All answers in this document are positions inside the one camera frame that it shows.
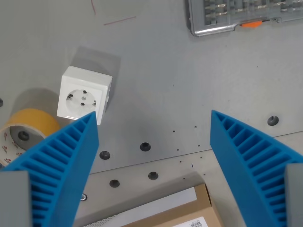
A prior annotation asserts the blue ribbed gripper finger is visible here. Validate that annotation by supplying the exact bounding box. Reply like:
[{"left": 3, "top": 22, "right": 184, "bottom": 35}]
[
  {"left": 0, "top": 110, "right": 99, "bottom": 227},
  {"left": 209, "top": 109, "right": 303, "bottom": 227}
]

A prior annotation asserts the yellow adhesive tape roll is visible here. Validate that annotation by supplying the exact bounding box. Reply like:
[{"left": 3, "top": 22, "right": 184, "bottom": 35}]
[{"left": 0, "top": 108, "right": 61, "bottom": 166}]

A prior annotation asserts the brown cardboard box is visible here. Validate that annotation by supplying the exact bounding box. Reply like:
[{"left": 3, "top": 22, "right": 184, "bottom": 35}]
[{"left": 90, "top": 183, "right": 226, "bottom": 227}]

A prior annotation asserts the grey screwdriver bit case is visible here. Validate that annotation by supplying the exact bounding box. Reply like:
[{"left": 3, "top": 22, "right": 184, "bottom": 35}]
[{"left": 186, "top": 0, "right": 303, "bottom": 37}]

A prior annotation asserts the white wall socket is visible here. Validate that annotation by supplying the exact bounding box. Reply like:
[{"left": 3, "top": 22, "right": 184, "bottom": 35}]
[{"left": 56, "top": 66, "right": 113, "bottom": 126}]

